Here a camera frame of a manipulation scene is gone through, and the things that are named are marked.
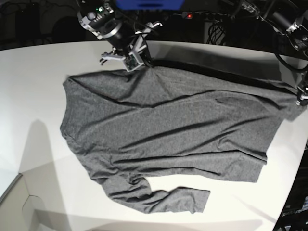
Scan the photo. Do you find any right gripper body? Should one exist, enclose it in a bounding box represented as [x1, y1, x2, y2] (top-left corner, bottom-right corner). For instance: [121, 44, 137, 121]
[100, 21, 163, 72]

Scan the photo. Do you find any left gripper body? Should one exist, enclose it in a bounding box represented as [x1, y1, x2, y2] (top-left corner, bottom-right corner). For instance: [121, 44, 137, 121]
[296, 72, 308, 106]

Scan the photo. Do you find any grey long-sleeve t-shirt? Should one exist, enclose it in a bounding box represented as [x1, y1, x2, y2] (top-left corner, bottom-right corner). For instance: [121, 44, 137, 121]
[60, 66, 305, 214]

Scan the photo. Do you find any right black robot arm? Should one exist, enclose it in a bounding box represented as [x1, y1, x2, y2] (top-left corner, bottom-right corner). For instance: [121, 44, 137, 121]
[77, 0, 163, 72]

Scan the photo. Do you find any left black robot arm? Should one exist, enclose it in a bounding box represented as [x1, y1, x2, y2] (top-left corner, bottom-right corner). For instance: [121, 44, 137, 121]
[231, 0, 308, 106]

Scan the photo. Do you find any blue plastic box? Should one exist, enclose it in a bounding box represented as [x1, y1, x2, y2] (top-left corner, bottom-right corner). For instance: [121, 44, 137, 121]
[116, 0, 184, 10]

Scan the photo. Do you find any black power strip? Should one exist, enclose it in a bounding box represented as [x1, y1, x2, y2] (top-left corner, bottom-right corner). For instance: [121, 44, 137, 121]
[181, 12, 231, 23]

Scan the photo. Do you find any grey side table panel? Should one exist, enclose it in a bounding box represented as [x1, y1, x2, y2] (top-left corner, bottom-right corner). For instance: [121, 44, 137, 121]
[0, 175, 42, 231]

